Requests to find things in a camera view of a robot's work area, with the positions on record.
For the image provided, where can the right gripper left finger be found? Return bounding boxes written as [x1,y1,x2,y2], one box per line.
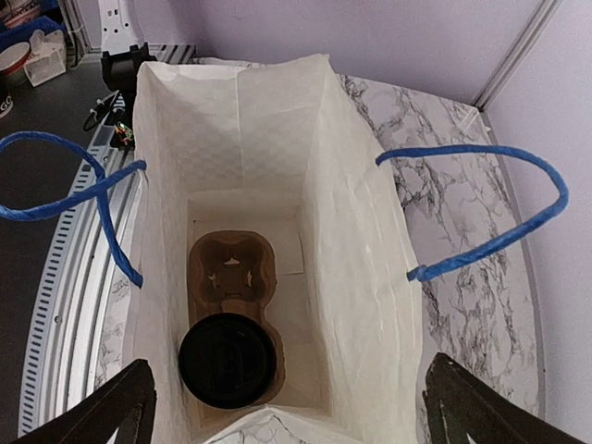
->
[16,359,156,444]

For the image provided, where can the aluminium front rail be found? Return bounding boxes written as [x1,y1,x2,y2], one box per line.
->
[16,43,200,438]

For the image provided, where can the left aluminium frame post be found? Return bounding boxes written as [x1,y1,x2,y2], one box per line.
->
[471,0,563,112]

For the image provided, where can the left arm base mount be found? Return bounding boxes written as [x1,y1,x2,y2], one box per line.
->
[82,43,156,151]

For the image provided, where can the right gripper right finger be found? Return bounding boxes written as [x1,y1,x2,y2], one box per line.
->
[423,352,579,444]

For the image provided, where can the brown cardboard cup carrier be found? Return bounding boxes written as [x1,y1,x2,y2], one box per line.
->
[187,230,285,405]

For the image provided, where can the background clutter boxes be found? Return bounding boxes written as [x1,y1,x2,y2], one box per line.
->
[1,1,67,117]

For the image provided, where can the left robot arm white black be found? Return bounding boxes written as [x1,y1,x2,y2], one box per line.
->
[97,0,143,55]

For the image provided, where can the blue checkered paper bag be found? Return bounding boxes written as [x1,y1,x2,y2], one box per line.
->
[13,55,568,443]

